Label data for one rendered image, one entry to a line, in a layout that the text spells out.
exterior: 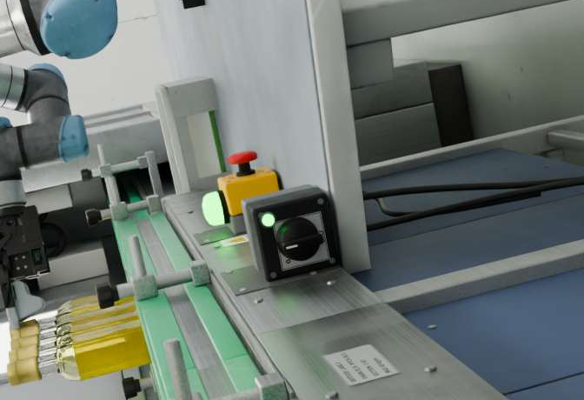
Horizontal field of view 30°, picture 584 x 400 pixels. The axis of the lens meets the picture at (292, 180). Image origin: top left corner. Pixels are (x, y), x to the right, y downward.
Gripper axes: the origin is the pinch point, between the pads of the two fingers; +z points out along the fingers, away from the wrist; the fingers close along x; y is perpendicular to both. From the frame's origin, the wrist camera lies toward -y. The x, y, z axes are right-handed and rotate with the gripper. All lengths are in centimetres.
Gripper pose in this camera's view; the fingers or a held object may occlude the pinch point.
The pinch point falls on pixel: (16, 332)
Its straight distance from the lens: 185.4
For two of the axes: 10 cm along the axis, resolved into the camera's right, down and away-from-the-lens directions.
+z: 2.2, 9.7, -1.1
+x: -1.5, 1.4, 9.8
